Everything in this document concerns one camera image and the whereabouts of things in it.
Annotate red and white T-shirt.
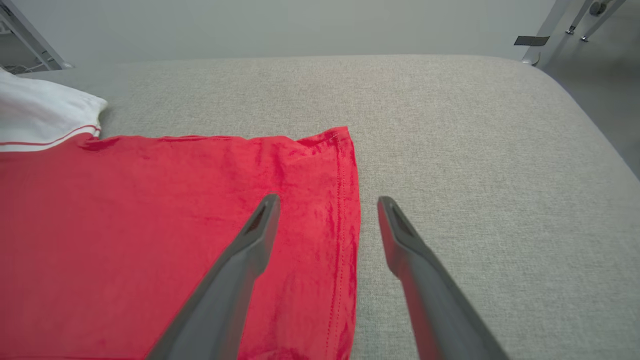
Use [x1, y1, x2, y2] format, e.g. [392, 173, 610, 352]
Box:
[0, 67, 362, 360]

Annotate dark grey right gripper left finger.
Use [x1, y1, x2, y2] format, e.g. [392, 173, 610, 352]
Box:
[145, 193, 281, 360]

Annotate white backdrop panel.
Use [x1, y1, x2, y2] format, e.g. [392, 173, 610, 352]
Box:
[10, 0, 557, 64]

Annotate grey fabric sofa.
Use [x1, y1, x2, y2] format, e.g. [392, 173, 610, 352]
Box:
[0, 53, 640, 360]

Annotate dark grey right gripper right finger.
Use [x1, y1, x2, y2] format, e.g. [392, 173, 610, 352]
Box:
[377, 195, 509, 360]

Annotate grey metal frame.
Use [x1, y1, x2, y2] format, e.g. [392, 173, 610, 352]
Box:
[0, 0, 74, 74]
[519, 0, 627, 69]

